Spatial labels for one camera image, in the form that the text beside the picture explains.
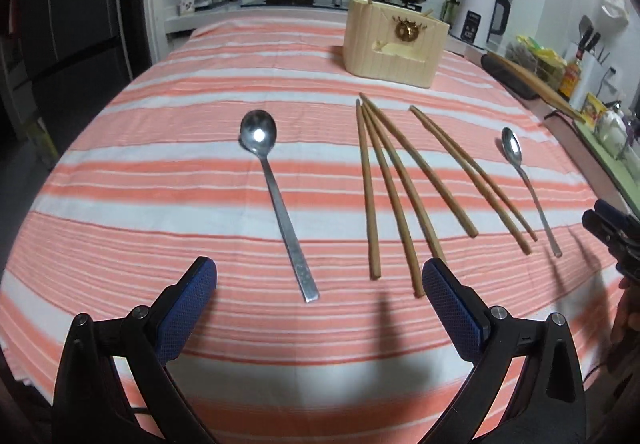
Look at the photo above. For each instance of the dark refrigerator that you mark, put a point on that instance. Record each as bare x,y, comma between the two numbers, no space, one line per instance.
75,24

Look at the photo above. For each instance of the cream utensil holder box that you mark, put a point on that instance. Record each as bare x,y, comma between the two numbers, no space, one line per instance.
380,49

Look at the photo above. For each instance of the amber bottle yellow label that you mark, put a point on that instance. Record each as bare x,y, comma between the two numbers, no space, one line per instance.
571,77

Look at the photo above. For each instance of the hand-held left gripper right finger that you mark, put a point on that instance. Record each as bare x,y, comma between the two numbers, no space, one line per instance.
452,309

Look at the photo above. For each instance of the white electric kettle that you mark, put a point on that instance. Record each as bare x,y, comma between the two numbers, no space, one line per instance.
475,9

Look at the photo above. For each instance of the green counter mat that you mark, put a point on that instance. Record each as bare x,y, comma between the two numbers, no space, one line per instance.
607,174

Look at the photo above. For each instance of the person's right hand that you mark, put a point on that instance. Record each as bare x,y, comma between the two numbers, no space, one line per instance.
627,316

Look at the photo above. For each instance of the small metal spoon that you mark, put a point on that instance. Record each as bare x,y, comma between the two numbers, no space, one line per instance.
512,149

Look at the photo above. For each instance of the green glass bottle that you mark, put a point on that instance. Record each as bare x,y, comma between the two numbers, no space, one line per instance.
449,7

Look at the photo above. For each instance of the yellow green snack bag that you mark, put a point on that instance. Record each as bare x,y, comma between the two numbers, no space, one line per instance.
537,57

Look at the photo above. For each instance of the white printed seasoning jar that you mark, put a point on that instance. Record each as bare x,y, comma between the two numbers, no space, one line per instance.
186,0

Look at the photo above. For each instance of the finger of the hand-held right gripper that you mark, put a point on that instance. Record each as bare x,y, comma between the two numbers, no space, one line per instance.
602,226
617,216

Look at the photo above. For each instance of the wooden cutting board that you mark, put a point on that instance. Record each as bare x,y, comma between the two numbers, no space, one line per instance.
530,79

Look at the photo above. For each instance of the yellow food cup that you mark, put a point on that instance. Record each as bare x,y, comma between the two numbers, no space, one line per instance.
595,112

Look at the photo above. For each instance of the white knife holder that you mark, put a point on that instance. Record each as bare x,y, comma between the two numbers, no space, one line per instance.
594,74

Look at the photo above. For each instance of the grey spatula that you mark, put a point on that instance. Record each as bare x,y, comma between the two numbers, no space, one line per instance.
585,27

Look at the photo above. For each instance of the orange white striped tablecloth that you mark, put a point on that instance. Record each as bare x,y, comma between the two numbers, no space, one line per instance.
150,204

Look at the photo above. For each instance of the large metal spoon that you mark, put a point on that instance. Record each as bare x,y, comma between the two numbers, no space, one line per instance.
257,132

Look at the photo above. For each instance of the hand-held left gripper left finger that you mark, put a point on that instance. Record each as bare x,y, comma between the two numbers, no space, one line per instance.
187,304

